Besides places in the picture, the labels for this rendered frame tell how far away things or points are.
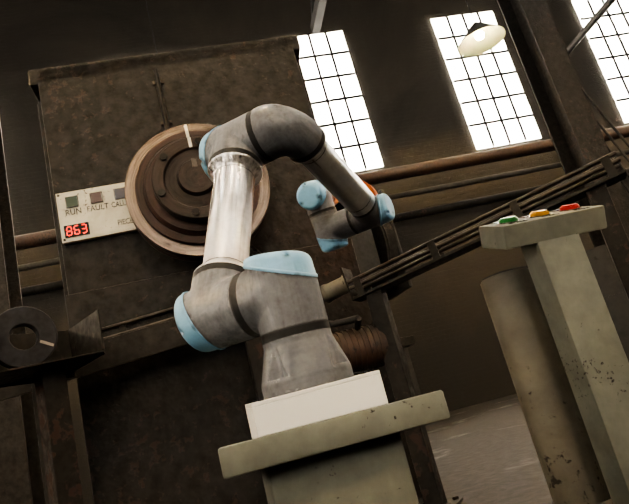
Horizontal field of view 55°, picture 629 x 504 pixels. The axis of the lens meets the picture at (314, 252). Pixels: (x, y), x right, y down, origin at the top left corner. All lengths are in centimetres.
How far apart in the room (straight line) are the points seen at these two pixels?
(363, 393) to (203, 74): 171
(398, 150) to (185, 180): 751
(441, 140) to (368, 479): 882
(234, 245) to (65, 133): 132
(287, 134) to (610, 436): 86
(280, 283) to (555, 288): 61
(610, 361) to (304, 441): 72
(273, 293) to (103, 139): 145
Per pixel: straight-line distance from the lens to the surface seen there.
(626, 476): 134
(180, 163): 198
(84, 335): 178
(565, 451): 144
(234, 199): 119
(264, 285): 97
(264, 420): 91
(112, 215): 216
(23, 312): 167
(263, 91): 238
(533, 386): 143
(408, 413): 87
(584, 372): 132
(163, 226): 197
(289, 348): 95
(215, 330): 104
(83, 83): 244
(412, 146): 939
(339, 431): 85
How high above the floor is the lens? 30
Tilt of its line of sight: 15 degrees up
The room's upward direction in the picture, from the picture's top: 15 degrees counter-clockwise
